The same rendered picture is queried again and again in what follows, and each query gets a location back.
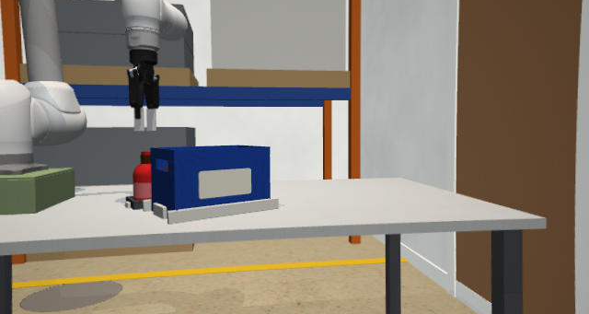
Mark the red bottle with pale pink label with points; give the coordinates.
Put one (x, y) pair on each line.
(142, 178)

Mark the blue crate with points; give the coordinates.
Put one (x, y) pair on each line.
(201, 176)

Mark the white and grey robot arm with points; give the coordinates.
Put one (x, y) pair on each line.
(50, 114)

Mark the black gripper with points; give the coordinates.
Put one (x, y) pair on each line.
(142, 73)

